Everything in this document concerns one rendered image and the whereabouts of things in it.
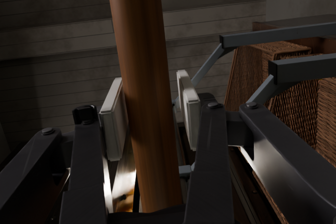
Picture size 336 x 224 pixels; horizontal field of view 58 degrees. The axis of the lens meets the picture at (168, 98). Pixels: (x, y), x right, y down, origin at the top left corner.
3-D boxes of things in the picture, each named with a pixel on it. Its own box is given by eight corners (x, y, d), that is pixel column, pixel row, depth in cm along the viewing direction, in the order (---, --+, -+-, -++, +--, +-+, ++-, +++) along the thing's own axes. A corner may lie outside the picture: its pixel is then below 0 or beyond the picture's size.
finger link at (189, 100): (186, 101, 16) (200, 100, 16) (176, 70, 22) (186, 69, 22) (191, 152, 17) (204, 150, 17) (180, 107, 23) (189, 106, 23)
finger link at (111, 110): (121, 161, 17) (108, 162, 17) (130, 114, 23) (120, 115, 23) (112, 110, 16) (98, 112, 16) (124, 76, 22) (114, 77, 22)
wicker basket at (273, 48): (311, 158, 131) (247, 166, 130) (264, 115, 185) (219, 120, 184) (313, 45, 117) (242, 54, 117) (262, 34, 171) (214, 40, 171)
